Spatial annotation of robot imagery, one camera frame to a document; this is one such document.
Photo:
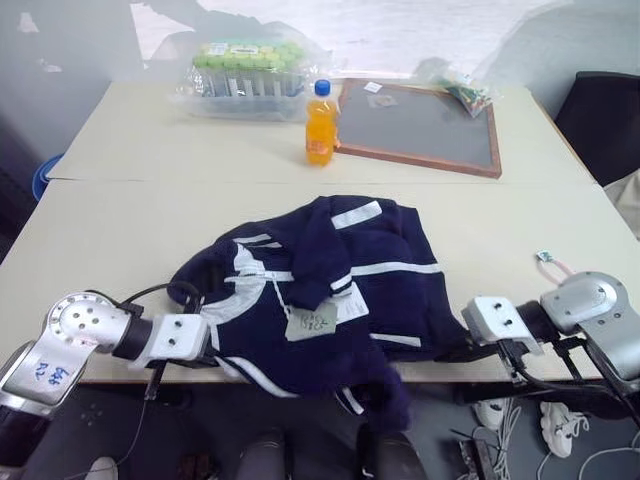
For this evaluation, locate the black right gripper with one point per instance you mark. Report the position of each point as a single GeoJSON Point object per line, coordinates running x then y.
{"type": "Point", "coordinates": [505, 350]}

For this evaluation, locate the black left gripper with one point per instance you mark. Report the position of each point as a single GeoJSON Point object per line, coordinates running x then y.
{"type": "Point", "coordinates": [202, 360]}

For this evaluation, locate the navy jacket with white stripes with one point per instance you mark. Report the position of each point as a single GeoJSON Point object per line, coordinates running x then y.
{"type": "Point", "coordinates": [350, 280]}

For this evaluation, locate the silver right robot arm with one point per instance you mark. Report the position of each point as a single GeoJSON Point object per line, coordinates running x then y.
{"type": "Point", "coordinates": [595, 310]}

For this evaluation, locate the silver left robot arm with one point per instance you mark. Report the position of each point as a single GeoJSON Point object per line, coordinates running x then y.
{"type": "Point", "coordinates": [75, 320]}

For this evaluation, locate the white printed care label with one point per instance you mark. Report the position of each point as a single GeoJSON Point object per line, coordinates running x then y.
{"type": "Point", "coordinates": [350, 302]}

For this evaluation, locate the handwritten paper tag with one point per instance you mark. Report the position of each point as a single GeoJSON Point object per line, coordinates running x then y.
{"type": "Point", "coordinates": [311, 322]}

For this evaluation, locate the pink loop with small tag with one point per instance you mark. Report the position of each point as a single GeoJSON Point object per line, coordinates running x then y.
{"type": "Point", "coordinates": [555, 267]}

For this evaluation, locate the light shoe tip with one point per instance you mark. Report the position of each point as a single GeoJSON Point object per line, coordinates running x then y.
{"type": "Point", "coordinates": [104, 470]}

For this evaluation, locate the blue round container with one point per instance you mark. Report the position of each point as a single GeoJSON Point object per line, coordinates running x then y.
{"type": "Point", "coordinates": [45, 175]}

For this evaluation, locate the orange soda bottle blue cap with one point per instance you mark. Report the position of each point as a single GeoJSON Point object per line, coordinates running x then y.
{"type": "Point", "coordinates": [320, 130]}

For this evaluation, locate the bagged rack of test tubes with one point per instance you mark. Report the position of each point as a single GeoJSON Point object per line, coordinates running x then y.
{"type": "Point", "coordinates": [245, 80]}

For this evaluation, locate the white cloth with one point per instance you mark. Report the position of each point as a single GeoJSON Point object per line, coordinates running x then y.
{"type": "Point", "coordinates": [625, 200]}

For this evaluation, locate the wooden framed chalkboard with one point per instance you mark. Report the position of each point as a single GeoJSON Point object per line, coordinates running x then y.
{"type": "Point", "coordinates": [415, 122]}

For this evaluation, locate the clear bag of colourful items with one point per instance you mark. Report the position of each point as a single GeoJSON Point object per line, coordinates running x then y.
{"type": "Point", "coordinates": [465, 90]}

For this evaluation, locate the black chair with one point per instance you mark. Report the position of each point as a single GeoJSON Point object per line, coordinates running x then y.
{"type": "Point", "coordinates": [600, 125]}

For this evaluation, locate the small white sticker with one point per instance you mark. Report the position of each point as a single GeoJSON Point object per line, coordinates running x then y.
{"type": "Point", "coordinates": [373, 87]}

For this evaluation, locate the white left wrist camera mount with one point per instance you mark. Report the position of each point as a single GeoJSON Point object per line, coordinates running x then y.
{"type": "Point", "coordinates": [175, 337]}

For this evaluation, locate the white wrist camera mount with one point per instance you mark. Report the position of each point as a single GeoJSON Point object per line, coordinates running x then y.
{"type": "Point", "coordinates": [175, 337]}
{"type": "Point", "coordinates": [495, 320]}

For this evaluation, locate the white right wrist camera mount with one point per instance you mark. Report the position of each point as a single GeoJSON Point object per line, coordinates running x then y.
{"type": "Point", "coordinates": [495, 320]}

